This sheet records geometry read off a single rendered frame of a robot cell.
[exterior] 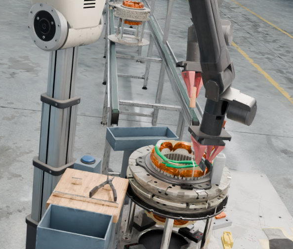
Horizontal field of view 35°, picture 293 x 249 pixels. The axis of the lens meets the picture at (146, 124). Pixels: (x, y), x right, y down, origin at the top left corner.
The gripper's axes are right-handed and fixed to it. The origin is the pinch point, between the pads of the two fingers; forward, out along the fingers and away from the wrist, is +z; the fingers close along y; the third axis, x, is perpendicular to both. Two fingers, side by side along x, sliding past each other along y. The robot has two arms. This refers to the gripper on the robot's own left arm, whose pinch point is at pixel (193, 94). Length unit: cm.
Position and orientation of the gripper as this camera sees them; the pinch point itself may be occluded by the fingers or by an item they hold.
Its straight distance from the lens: 137.3
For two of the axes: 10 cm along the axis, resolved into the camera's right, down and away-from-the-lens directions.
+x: -2.4, -0.4, 9.7
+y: 9.7, 0.6, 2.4
